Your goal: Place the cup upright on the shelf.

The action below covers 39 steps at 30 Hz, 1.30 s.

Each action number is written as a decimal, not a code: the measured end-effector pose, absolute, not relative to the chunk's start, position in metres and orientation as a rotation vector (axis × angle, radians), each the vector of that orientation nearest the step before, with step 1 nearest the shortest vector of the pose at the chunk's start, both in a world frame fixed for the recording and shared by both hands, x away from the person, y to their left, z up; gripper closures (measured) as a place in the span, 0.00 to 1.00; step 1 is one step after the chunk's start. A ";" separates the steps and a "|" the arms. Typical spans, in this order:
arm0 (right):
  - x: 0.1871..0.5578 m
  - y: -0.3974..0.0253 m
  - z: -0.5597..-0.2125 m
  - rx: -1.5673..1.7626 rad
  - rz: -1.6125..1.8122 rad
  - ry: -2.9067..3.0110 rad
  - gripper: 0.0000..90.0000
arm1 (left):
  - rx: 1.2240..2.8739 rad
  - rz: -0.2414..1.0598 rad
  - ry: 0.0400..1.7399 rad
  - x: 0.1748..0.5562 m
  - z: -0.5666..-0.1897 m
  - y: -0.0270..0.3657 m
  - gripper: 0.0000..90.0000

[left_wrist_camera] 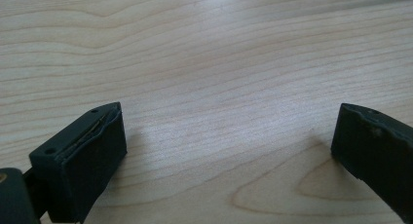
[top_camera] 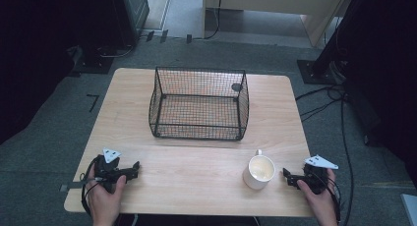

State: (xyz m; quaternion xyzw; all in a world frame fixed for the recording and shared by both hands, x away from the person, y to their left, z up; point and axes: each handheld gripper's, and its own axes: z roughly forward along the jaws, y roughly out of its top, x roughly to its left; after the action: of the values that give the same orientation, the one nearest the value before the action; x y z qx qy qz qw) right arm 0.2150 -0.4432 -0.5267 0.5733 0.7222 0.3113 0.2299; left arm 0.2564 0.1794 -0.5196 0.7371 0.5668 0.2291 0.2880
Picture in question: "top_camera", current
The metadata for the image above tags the grey strap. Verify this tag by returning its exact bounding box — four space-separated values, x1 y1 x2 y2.
59 181 91 193

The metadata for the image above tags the black metal stand base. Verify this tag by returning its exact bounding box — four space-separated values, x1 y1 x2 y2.
68 45 116 77
296 59 345 86

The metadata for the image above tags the beige cabinet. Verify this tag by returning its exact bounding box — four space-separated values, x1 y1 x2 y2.
202 0 352 48

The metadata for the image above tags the dark equipment box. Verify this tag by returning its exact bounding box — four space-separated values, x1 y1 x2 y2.
109 0 150 48

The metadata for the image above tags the white cup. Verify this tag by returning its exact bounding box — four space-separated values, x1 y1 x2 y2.
242 148 276 191

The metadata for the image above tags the black floor cable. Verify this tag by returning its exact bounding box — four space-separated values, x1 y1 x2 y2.
294 85 356 226

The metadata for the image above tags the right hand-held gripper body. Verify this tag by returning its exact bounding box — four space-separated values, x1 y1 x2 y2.
288 154 339 196

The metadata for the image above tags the black wire mesh basket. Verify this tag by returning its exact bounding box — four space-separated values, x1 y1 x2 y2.
148 66 250 141

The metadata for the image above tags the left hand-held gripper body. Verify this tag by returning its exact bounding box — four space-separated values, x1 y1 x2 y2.
93 147 135 194

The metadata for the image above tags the person's left hand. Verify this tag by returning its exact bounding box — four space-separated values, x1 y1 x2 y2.
86 164 128 226

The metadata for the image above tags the person's right hand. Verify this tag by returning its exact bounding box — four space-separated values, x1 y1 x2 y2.
296 168 339 226

